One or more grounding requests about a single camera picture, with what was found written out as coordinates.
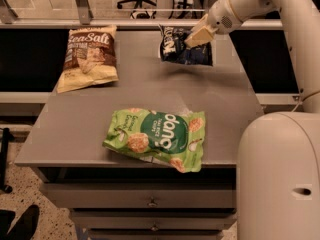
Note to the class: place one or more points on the brown sea salt chip bag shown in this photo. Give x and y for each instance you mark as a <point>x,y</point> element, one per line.
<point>90,59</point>

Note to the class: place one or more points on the metal railing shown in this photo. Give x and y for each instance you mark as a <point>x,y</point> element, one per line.
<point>89,13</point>

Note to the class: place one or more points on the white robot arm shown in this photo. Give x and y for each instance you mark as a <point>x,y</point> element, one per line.
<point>278,164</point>

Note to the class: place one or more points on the black object bottom left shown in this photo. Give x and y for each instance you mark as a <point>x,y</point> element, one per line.
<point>24,228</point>

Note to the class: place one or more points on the green rice chip bag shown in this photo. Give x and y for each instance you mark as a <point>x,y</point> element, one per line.
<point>158,137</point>

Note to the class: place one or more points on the blue chip bag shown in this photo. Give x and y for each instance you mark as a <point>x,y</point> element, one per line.
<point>173,48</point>

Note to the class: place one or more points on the grey drawer cabinet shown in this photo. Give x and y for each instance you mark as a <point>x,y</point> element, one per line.
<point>117,197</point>

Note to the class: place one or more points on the black stand left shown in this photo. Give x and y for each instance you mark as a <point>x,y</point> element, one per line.
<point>6,137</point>

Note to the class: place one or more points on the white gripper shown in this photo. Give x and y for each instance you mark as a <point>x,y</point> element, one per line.
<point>220,16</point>

